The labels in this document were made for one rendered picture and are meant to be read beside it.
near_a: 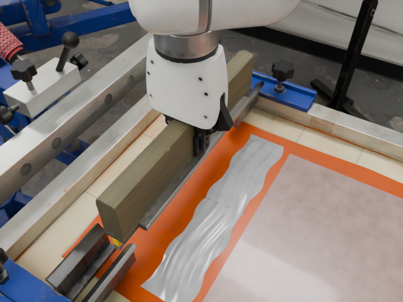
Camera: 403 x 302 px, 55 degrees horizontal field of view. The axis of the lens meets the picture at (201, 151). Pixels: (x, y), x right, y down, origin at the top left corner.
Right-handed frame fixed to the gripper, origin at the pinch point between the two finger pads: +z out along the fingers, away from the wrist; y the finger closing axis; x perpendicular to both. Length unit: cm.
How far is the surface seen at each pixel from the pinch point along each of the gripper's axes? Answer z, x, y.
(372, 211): 14.0, 12.2, 27.6
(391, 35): 80, 201, 13
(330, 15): 78, 201, -25
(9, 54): 4.1, 5.0, -46.1
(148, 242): 14.1, -11.3, -0.9
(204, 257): 13.5, -9.3, 8.0
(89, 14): 16, 42, -62
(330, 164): 13.9, 18.7, 18.4
